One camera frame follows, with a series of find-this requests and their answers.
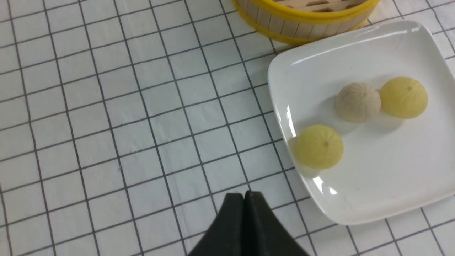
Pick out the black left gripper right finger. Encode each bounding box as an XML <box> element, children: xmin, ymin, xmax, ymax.
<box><xmin>244</xmin><ymin>191</ymin><xmax>309</xmax><ymax>256</ymax></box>

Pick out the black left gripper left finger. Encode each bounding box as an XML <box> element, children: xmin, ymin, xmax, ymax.
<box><xmin>189</xmin><ymin>193</ymin><xmax>243</xmax><ymax>256</ymax></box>

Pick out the yellow steamed bun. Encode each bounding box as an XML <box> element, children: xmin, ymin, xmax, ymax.
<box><xmin>293</xmin><ymin>124</ymin><xmax>344</xmax><ymax>170</ymax></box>
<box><xmin>379</xmin><ymin>77</ymin><xmax>428</xmax><ymax>119</ymax></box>

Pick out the white steamed bun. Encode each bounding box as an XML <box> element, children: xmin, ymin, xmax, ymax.
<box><xmin>335</xmin><ymin>82</ymin><xmax>381</xmax><ymax>123</ymax></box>

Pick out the white square ceramic plate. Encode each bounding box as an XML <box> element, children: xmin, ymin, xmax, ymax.
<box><xmin>268</xmin><ymin>20</ymin><xmax>455</xmax><ymax>225</ymax></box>

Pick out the black white grid tablecloth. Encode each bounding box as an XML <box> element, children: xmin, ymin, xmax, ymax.
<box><xmin>0</xmin><ymin>0</ymin><xmax>454</xmax><ymax>256</ymax></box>

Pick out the yellow rimmed bamboo steamer basket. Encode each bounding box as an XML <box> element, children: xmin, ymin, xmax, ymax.
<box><xmin>232</xmin><ymin>0</ymin><xmax>379</xmax><ymax>46</ymax></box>

